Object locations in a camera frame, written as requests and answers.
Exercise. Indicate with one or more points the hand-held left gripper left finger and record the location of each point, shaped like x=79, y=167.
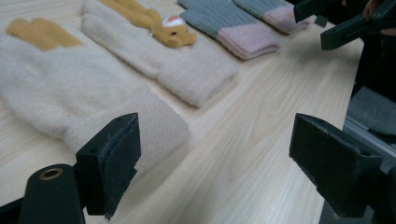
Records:
x=115, y=161

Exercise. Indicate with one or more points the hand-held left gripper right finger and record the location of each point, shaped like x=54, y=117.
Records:
x=336, y=165

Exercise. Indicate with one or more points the aluminium frame rail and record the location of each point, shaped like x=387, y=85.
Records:
x=373, y=143

